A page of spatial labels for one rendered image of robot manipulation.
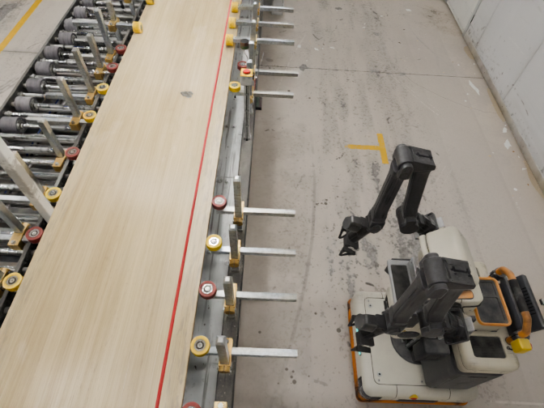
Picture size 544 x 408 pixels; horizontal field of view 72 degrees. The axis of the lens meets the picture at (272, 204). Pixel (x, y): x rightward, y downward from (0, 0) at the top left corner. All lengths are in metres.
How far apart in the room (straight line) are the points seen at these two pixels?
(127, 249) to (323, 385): 1.46
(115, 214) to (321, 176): 1.91
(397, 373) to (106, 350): 1.56
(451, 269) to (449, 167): 2.76
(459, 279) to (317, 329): 1.66
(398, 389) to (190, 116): 2.03
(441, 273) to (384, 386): 1.37
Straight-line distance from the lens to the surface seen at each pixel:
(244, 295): 1.80
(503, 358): 2.09
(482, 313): 2.01
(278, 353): 1.74
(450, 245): 1.50
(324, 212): 3.12
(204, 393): 1.94
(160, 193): 2.10
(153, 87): 2.77
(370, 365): 2.39
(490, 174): 4.00
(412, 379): 2.45
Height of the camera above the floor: 2.52
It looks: 54 degrees down
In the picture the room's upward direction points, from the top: 5 degrees clockwise
